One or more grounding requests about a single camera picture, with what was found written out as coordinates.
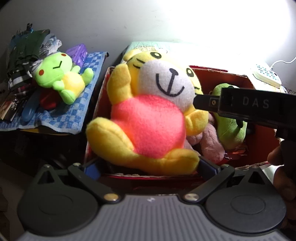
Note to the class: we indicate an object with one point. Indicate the green frog plush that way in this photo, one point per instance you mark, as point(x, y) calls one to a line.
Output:
point(55, 67)

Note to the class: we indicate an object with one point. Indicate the blue plastic object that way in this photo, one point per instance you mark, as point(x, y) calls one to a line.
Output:
point(30, 111)

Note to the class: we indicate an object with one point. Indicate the cream power strip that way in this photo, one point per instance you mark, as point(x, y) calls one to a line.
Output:
point(268, 76)

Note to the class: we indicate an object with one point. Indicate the blue checked towel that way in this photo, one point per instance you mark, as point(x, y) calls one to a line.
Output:
point(76, 111)

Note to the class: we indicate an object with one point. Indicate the yellow tiger plush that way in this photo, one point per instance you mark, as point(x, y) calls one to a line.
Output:
point(150, 125)

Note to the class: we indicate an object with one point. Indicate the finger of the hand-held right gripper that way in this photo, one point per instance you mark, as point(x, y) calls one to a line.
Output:
point(205, 102)

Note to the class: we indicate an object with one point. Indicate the purple plastic pack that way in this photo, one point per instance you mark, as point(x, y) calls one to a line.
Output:
point(78, 52)

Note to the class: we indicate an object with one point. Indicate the red foil wrapper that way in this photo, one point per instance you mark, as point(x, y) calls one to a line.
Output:
point(238, 151)

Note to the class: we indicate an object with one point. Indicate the mauve teddy bear plush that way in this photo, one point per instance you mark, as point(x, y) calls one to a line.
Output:
point(210, 143)

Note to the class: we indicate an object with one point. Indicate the white blue patterned cloth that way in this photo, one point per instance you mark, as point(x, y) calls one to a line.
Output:
point(50, 45)

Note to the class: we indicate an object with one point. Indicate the green plush doll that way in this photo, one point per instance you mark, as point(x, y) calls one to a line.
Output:
point(229, 132)

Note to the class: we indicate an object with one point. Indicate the red cardboard box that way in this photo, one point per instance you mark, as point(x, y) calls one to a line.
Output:
point(235, 78)

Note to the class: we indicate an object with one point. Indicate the dark glossy booklet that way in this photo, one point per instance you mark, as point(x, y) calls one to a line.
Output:
point(7, 109)

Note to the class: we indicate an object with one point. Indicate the person's right hand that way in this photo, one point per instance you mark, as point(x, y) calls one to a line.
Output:
point(284, 183)

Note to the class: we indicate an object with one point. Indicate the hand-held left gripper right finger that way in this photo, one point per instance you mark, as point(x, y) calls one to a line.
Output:
point(208, 166)

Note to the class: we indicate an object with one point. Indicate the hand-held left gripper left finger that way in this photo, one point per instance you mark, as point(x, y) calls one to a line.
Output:
point(92, 170)

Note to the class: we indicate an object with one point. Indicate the dark clothing pile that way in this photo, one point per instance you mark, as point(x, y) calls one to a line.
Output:
point(25, 51)

